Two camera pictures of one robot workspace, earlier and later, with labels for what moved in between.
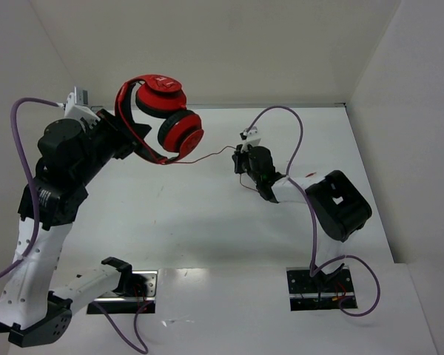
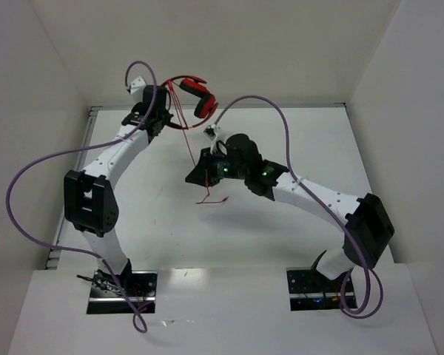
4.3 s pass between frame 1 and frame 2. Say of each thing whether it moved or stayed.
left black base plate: stayed
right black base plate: stayed
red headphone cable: moved
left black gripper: moved
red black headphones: moved
